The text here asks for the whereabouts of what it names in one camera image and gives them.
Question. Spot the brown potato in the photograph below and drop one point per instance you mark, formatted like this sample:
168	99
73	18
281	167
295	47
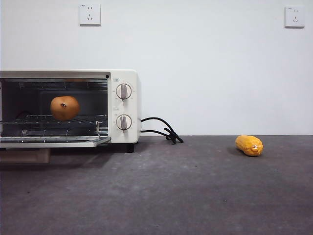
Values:
65	108

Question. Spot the cream white toaster oven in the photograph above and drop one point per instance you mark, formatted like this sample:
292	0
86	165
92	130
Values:
126	107

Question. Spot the beige round oven knob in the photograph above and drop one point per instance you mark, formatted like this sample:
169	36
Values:
123	122
123	91

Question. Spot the yellow corn cob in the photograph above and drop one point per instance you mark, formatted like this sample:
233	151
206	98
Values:
248	145

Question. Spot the white wall socket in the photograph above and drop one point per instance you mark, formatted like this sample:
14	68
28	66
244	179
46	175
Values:
90	14
294	16

